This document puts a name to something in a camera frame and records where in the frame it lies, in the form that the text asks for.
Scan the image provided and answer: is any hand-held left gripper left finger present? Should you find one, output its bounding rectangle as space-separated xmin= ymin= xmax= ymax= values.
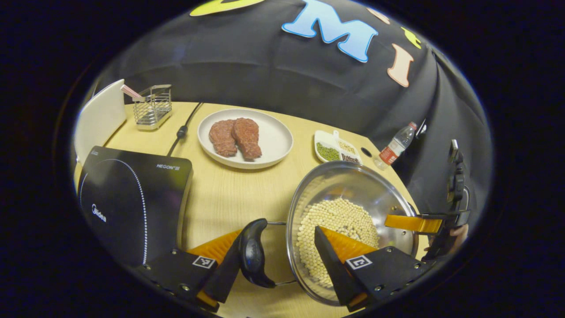
xmin=135 ymin=228 xmax=248 ymax=313

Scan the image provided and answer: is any plastic water bottle red label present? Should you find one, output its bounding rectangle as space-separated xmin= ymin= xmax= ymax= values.
xmin=374 ymin=122 xmax=418 ymax=170

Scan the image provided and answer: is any white divided dish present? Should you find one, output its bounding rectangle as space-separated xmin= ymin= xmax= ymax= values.
xmin=314 ymin=130 xmax=363 ymax=165

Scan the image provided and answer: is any wire mesh holder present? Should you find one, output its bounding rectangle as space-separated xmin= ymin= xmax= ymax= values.
xmin=132 ymin=84 xmax=173 ymax=131

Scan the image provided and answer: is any white toaster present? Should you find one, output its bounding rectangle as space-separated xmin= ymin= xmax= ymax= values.
xmin=74 ymin=79 xmax=127 ymax=165

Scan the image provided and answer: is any steel pot with black handle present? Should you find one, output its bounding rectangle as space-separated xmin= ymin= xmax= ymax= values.
xmin=240 ymin=160 xmax=419 ymax=307

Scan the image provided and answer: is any black power cable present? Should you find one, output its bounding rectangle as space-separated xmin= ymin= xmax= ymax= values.
xmin=166 ymin=102 xmax=203 ymax=157

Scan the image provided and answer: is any heap of green beans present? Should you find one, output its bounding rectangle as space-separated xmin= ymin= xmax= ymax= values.
xmin=316 ymin=142 xmax=341 ymax=162

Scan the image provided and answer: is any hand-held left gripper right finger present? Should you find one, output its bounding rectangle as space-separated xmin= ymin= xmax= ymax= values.
xmin=314 ymin=225 xmax=435 ymax=312

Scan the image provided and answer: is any black backdrop cloth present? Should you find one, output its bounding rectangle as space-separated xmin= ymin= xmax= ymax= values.
xmin=88 ymin=0 xmax=493 ymax=212

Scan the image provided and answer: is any white round plate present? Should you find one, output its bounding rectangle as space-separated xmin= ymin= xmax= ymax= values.
xmin=197 ymin=109 xmax=294 ymax=170

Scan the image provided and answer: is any black induction cooktop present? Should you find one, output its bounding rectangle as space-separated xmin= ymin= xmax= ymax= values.
xmin=77 ymin=146 xmax=193 ymax=268

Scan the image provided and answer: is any pile of yellow soybeans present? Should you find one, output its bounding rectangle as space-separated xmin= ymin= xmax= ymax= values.
xmin=296 ymin=198 xmax=380 ymax=288

